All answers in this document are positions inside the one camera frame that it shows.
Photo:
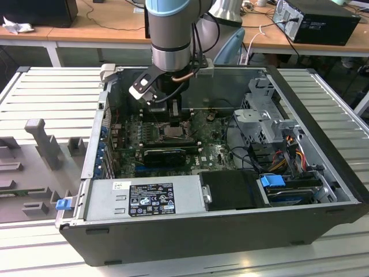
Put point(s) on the grey power supply unit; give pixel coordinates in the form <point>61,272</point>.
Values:
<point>101,202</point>

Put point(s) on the hard disk drive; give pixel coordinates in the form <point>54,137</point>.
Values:
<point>291,196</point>

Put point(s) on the silver metal drive cage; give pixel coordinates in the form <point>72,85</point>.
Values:
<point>250,118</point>

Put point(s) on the blue case latch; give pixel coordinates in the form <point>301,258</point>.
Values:
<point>63,204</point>

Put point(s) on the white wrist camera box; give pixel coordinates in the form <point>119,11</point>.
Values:
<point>144,96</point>

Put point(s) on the crumpled white paper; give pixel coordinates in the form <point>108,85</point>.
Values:
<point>17,27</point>

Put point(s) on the blue disk carrier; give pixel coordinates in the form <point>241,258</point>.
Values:
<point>272,181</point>

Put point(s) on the black graphics card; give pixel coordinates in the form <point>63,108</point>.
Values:
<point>164,158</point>

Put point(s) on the large black box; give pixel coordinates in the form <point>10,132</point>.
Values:
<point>37,11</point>

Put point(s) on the black RAM slot bank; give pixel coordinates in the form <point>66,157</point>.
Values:
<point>186,116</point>
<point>170,143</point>

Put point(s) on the black desktop computer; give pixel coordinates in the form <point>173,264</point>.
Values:
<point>325,26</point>

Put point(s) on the grey parts rack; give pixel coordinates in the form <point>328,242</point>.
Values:
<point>34,173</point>

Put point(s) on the black open PC case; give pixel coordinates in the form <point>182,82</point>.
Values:
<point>201,239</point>

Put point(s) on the green motherboard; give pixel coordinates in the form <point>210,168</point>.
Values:
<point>213,150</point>

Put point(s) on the black plastic shroud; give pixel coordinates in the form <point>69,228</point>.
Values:
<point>230,190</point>

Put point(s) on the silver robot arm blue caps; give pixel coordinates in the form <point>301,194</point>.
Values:
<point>170,29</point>

